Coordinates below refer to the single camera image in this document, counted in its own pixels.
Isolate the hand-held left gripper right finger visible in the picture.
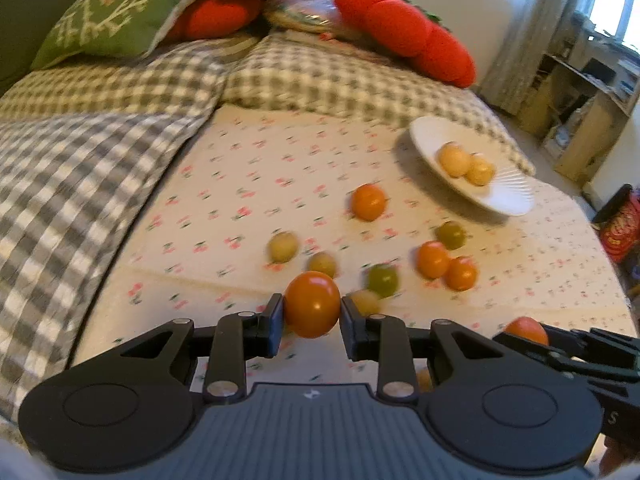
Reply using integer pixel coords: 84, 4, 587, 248
340, 298, 502, 410

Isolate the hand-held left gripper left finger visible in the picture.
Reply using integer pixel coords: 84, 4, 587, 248
120, 293, 286, 407

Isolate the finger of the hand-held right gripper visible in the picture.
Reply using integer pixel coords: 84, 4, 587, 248
542, 326, 640, 362
492, 332, 608, 392

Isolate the small yellow fruit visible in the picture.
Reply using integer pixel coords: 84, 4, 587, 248
267, 231, 301, 264
348, 290, 382, 317
306, 251, 338, 279

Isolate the large orange tomato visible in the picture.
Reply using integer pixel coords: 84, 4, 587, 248
283, 271, 342, 339

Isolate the bright green tomato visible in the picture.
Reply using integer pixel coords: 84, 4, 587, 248
367, 264, 401, 298

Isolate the olive green tomato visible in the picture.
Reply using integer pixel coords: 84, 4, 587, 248
435, 220, 467, 251

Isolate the white ribbed plate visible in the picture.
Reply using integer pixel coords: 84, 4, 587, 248
409, 116, 536, 217

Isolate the red printed bag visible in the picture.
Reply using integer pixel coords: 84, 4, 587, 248
591, 183, 640, 264

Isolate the cherry print sheet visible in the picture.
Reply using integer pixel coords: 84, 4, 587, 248
70, 105, 637, 411

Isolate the large yellow fruit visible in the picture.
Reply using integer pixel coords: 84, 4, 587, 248
465, 154, 497, 187
439, 142, 472, 178

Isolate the wooden shelf unit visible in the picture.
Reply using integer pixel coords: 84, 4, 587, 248
520, 50, 640, 185

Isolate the red tomato cushion green stem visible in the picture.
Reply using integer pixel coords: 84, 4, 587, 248
333, 0, 477, 89

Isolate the red plush cushion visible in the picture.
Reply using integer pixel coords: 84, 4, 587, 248
164, 0, 264, 42

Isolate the patterned curtain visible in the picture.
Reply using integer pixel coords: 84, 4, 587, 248
477, 0, 607, 117

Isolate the green patterned pillow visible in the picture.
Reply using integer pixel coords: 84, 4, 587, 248
31, 0, 216, 71

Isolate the dark green sofa back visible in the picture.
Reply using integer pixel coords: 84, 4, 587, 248
0, 0, 117, 97

